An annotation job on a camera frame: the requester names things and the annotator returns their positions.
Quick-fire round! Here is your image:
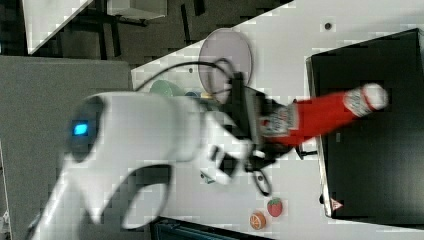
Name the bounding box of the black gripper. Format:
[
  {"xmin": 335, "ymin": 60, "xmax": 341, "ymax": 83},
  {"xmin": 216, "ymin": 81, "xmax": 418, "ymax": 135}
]
[{"xmin": 229, "ymin": 72, "xmax": 298, "ymax": 172}]

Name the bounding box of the red ketchup bottle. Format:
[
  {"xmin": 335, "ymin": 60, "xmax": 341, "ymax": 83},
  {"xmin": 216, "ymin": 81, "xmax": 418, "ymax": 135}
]
[{"xmin": 259, "ymin": 83, "xmax": 389, "ymax": 147}]

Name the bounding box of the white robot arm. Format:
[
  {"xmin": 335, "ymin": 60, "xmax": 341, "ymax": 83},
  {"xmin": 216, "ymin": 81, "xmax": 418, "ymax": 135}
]
[{"xmin": 25, "ymin": 72, "xmax": 290, "ymax": 240}]

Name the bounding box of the yellow banana toy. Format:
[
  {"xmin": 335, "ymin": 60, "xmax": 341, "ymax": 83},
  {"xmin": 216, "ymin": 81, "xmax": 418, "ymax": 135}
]
[{"xmin": 201, "ymin": 93, "xmax": 213, "ymax": 99}]

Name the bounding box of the strawberry toy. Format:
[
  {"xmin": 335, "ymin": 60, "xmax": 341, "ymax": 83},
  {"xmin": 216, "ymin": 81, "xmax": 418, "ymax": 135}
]
[{"xmin": 267, "ymin": 198, "xmax": 283, "ymax": 217}]

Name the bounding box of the green mug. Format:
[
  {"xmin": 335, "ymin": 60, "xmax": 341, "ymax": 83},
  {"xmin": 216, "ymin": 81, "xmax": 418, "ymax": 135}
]
[{"xmin": 200, "ymin": 170, "xmax": 216, "ymax": 184}]

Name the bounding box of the blue cup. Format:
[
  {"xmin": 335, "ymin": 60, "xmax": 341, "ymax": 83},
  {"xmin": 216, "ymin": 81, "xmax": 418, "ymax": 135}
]
[{"xmin": 184, "ymin": 91, "xmax": 201, "ymax": 98}]

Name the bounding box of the purple oval plate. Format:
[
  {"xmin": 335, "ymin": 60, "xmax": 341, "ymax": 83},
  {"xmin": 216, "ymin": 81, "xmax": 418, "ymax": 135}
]
[{"xmin": 198, "ymin": 28, "xmax": 253, "ymax": 103}]

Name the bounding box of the orange slice toy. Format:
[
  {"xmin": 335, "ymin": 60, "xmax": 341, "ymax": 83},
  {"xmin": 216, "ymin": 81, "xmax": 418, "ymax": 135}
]
[{"xmin": 249, "ymin": 211, "xmax": 266, "ymax": 230}]

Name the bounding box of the green bowl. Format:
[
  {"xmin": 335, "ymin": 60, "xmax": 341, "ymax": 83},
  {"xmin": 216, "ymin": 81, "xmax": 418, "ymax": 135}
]
[{"xmin": 150, "ymin": 80, "xmax": 185, "ymax": 97}]

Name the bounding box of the white side table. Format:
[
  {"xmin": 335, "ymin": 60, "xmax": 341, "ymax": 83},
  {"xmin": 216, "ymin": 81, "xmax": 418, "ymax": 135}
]
[{"xmin": 21, "ymin": 0, "xmax": 94, "ymax": 55}]

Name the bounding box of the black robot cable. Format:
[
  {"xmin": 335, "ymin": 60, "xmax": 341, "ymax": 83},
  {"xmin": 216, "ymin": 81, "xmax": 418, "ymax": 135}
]
[{"xmin": 134, "ymin": 59, "xmax": 273, "ymax": 197}]

